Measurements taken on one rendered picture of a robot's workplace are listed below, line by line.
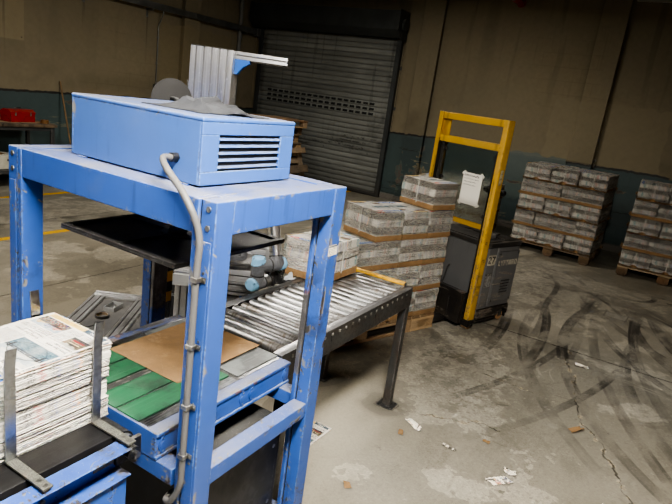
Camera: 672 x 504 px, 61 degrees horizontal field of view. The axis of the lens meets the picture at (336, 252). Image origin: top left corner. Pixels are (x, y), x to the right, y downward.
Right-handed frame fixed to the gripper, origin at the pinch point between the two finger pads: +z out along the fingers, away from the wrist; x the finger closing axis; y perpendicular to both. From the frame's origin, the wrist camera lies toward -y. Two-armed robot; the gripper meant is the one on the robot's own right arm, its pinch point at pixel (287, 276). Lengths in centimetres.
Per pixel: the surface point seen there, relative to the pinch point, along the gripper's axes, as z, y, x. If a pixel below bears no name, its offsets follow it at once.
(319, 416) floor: -1, -78, -36
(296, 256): 0.3, 13.9, -4.4
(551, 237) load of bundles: 602, -49, -46
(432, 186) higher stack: 167, 48, -16
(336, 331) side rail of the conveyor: -45, 0, -62
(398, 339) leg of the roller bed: 39, -32, -61
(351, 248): 27.8, 19.7, -25.1
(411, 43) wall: 763, 219, 302
